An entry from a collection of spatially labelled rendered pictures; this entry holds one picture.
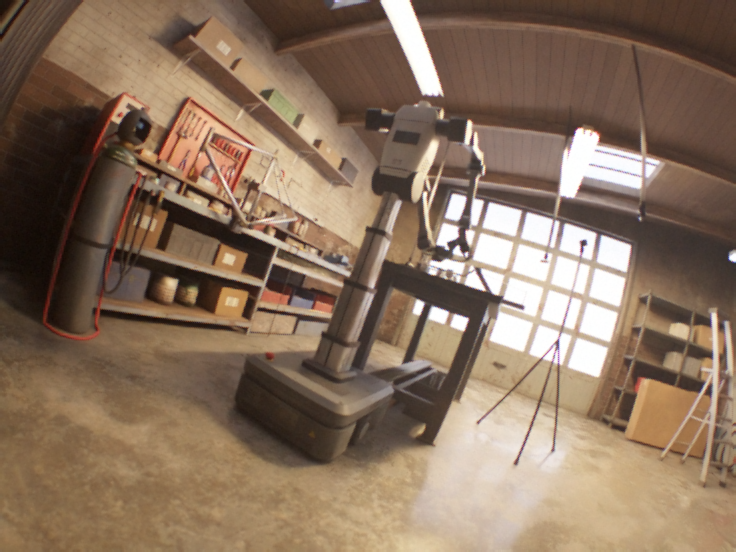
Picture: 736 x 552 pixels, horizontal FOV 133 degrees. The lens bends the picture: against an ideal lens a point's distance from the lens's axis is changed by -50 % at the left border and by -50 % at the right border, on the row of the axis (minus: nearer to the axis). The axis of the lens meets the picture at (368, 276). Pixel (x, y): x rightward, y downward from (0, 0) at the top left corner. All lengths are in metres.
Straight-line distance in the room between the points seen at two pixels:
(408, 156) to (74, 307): 1.72
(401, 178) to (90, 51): 2.32
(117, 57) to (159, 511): 2.62
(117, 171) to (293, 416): 1.29
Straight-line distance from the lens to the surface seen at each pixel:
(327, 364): 1.42
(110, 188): 1.59
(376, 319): 1.84
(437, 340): 5.05
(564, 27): 2.66
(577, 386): 5.21
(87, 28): 2.73
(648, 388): 4.58
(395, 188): 1.46
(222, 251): 2.33
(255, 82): 2.96
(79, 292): 1.65
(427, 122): 1.58
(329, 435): 1.19
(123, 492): 0.92
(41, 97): 2.59
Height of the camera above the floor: 0.67
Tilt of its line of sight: 3 degrees up
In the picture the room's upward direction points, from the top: 20 degrees clockwise
